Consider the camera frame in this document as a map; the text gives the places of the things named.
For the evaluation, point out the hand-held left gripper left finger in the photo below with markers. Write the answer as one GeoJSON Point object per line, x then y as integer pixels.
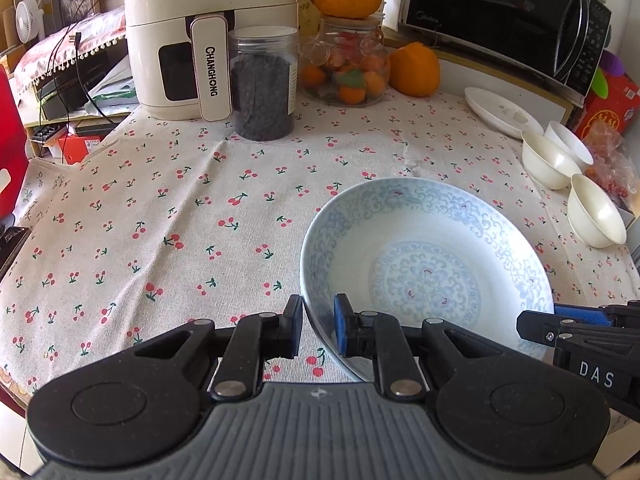
{"type": "Point", "coordinates": [295, 327]}

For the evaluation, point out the glass jar of small oranges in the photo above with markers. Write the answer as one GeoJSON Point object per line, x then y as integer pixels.
{"type": "Point", "coordinates": [345, 67]}

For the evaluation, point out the purple plastic utensil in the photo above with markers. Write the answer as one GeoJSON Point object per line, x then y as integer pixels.
{"type": "Point", "coordinates": [612, 64]}

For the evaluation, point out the black microwave oven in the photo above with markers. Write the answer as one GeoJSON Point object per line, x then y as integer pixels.
{"type": "Point", "coordinates": [490, 5]}

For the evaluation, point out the red gift box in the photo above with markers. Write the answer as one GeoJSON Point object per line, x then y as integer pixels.
{"type": "Point", "coordinates": [617, 105]}

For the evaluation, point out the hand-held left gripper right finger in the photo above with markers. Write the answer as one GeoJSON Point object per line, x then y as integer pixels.
{"type": "Point", "coordinates": [342, 327]}

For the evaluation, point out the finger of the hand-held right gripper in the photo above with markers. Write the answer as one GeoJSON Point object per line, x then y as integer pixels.
{"type": "Point", "coordinates": [580, 315]}

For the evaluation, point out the plastic bag of fruit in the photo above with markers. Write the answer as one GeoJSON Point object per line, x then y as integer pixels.
{"type": "Point", "coordinates": [612, 157]}

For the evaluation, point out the green plastic utensil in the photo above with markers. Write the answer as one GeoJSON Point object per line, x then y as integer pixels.
{"type": "Point", "coordinates": [598, 84]}

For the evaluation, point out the red board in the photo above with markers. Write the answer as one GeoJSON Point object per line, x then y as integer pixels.
{"type": "Point", "coordinates": [11, 150]}

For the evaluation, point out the white cabinet with wooden trim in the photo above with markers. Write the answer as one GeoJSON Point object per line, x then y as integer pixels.
{"type": "Point", "coordinates": [500, 80]}

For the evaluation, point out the white oval plate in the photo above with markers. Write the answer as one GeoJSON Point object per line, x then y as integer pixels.
{"type": "Point", "coordinates": [495, 110]}

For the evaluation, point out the black printer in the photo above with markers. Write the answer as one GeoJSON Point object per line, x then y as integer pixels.
{"type": "Point", "coordinates": [65, 92]}

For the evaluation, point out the plastic jar of dark beans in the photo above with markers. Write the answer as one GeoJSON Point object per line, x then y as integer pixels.
{"type": "Point", "coordinates": [262, 85]}

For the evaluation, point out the cherry print tablecloth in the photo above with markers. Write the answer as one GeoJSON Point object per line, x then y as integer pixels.
{"type": "Point", "coordinates": [175, 200]}

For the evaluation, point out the cream air fryer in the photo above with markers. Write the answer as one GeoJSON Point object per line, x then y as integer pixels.
{"type": "Point", "coordinates": [160, 10]}

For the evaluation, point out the small cream bowl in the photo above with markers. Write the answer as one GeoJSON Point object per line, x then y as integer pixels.
{"type": "Point", "coordinates": [570, 139]}
{"type": "Point", "coordinates": [547, 160]}
{"type": "Point", "coordinates": [595, 212]}

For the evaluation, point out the blue patterned porcelain bowl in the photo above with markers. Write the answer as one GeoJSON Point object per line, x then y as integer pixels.
{"type": "Point", "coordinates": [425, 240]}

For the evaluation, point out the pink lace-trimmed cloth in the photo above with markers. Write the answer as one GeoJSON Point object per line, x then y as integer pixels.
{"type": "Point", "coordinates": [95, 27]}

